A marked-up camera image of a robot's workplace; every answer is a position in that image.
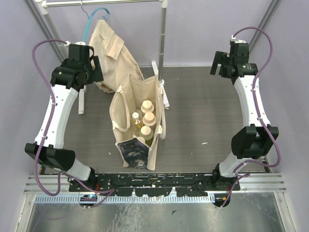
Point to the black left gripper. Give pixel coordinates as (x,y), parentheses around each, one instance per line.
(97,68)

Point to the green flip-cap bottle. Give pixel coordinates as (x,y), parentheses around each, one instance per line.
(141,139)

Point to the beige hanging shirt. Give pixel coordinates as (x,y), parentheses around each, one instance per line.
(116,61)

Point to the beige labelled bottle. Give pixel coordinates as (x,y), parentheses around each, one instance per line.
(147,107)

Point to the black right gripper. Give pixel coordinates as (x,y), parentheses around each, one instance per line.
(220,57)

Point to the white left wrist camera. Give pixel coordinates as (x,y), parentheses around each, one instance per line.
(77,43)

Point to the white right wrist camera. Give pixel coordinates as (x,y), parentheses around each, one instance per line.
(235,39)

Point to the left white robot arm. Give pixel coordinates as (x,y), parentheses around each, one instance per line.
(81,68)

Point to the white metal clothes rack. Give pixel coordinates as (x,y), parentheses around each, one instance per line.
(43,5)

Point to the amber clear bottle white cap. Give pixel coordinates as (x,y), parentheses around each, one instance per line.
(137,123)

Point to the green bottle beige cap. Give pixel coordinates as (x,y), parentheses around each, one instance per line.
(148,134)

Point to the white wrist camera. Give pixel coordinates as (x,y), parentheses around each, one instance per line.
(235,39)
(77,43)

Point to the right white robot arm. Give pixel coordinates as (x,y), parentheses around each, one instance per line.
(255,139)

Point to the teal clothes hanger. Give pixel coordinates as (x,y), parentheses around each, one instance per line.
(104,17)

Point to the cream canvas tote bag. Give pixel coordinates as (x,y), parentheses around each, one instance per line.
(128,99)

